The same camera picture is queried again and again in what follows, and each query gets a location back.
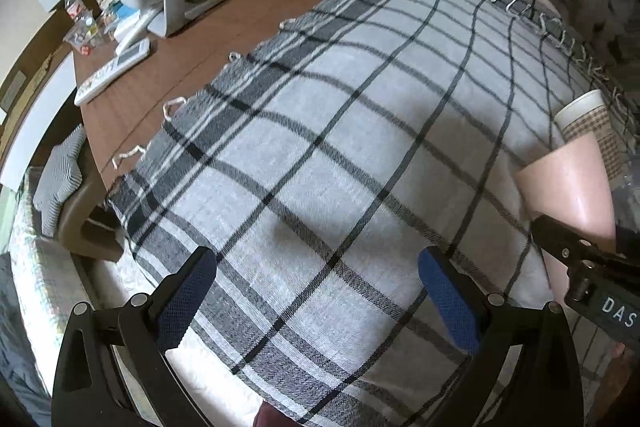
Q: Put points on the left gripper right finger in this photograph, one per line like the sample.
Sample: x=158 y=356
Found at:
x=524 y=369

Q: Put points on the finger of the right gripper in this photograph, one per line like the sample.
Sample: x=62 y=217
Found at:
x=564 y=244

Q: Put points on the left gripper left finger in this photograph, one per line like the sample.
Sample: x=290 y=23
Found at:
x=88 y=386

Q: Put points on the pink cup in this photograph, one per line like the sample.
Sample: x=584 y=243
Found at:
x=570 y=185

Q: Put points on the patterned paper cup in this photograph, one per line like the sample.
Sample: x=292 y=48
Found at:
x=588 y=114

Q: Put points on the clear plastic jar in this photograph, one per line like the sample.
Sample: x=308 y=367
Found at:
x=625 y=195

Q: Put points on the checkered tablecloth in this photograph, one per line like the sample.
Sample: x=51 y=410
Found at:
x=319 y=165

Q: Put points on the white remote control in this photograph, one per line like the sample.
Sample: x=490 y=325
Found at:
x=111 y=71

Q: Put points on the plastic water bottle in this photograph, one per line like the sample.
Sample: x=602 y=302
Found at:
x=85 y=35

